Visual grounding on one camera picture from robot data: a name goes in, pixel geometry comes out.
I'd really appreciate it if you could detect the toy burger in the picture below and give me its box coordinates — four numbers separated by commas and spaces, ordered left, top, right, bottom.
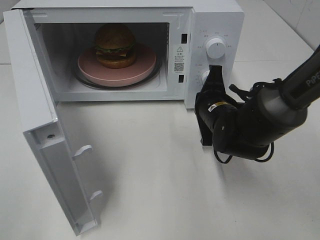
94, 23, 136, 69

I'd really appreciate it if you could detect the pink round plate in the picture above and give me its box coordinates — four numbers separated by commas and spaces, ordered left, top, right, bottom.
77, 43, 157, 87

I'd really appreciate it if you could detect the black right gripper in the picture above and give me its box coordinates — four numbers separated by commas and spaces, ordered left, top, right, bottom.
194, 64, 240, 147

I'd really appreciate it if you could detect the white microwave oven body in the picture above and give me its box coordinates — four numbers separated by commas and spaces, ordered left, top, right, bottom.
10, 0, 244, 108

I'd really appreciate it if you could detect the glass microwave turntable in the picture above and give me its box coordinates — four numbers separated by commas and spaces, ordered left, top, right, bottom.
71, 60, 162, 90

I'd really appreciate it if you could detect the white microwave door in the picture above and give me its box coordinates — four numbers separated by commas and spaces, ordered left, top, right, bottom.
3, 9, 98, 235

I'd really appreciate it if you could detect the white round knob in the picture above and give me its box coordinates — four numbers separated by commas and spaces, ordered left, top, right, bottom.
200, 70, 210, 85
205, 36, 226, 59

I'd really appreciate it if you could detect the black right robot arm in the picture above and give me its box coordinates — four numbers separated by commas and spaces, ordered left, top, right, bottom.
194, 50, 320, 163

